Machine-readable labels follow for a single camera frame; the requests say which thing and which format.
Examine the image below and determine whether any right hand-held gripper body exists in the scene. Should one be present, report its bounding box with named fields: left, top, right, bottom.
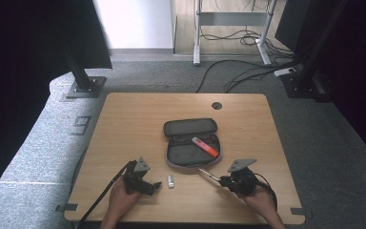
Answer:
left=226, top=157, right=261, bottom=197

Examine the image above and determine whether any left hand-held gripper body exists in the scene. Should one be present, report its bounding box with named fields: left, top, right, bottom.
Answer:
left=121, top=156, right=156, bottom=197

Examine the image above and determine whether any silver pen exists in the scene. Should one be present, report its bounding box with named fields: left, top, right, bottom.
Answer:
left=197, top=167, right=222, bottom=183

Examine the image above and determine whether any orange highlighter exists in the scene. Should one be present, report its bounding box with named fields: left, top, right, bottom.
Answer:
left=191, top=135, right=220, bottom=159

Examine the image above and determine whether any grey fabric pencil case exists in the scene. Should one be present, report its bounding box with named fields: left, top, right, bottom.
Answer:
left=162, top=117, right=224, bottom=170

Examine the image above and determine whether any person's right hand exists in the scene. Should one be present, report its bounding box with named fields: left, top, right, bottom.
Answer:
left=238, top=184, right=279, bottom=221

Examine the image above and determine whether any person's left hand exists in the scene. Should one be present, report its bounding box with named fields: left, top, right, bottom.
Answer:
left=109, top=176, right=143, bottom=221

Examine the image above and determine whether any grey tape piece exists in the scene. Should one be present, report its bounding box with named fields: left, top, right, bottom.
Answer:
left=54, top=202, right=79, bottom=213
left=290, top=207, right=306, bottom=218

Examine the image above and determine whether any black metal stand square base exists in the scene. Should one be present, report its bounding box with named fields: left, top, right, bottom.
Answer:
left=62, top=47, right=108, bottom=99

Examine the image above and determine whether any white power strip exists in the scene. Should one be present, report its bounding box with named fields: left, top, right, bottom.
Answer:
left=273, top=67, right=297, bottom=78

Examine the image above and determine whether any black metal stand dark base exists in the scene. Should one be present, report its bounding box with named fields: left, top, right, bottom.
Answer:
left=280, top=0, right=352, bottom=100

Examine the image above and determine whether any black curtain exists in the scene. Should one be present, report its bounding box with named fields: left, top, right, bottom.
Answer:
left=0, top=0, right=113, bottom=209
left=311, top=0, right=366, bottom=171

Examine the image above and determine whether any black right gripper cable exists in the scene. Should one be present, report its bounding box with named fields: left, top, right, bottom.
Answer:
left=253, top=173, right=279, bottom=212

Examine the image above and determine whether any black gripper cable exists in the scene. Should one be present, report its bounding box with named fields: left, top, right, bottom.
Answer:
left=74, top=160, right=132, bottom=229
left=253, top=173, right=279, bottom=212

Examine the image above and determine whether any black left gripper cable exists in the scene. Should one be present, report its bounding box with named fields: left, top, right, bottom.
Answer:
left=74, top=160, right=132, bottom=229

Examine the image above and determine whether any long black floor cable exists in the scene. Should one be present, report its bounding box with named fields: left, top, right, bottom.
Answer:
left=194, top=58, right=297, bottom=94

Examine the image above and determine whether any tangle of floor cables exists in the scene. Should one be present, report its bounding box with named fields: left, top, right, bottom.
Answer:
left=199, top=28, right=296, bottom=59

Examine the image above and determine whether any white desk frame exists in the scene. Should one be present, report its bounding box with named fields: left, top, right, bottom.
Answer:
left=193, top=0, right=279, bottom=67

